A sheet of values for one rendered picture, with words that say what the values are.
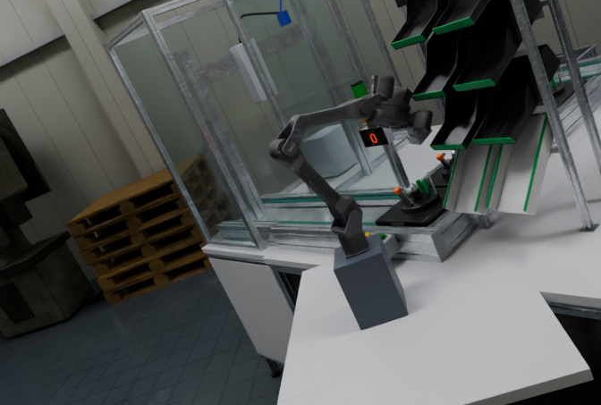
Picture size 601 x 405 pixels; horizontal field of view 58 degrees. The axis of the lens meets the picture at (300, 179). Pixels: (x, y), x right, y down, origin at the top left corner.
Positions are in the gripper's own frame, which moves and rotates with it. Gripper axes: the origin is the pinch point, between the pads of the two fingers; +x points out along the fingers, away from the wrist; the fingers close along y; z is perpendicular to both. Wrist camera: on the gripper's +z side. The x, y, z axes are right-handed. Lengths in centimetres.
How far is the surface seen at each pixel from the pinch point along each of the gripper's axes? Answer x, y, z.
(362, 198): 35, 52, -30
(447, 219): 17.7, -5.0, -27.4
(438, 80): -0.2, -5.9, 12.6
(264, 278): 21, 90, -76
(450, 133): 8.5, -6.8, -1.5
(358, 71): 9.6, 39.8, 17.1
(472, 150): 18.5, -8.5, -5.0
